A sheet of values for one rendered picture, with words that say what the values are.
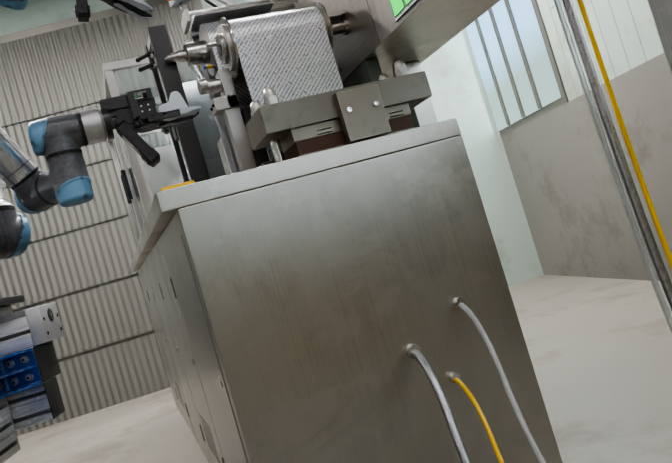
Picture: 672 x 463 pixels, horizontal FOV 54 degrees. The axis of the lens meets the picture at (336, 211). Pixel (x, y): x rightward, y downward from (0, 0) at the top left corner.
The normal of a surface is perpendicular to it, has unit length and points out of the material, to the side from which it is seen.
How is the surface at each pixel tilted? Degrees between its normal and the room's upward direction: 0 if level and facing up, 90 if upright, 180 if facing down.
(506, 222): 90
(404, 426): 90
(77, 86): 90
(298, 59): 90
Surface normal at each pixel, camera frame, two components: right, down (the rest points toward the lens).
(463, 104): 0.11, -0.07
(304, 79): 0.31, -0.13
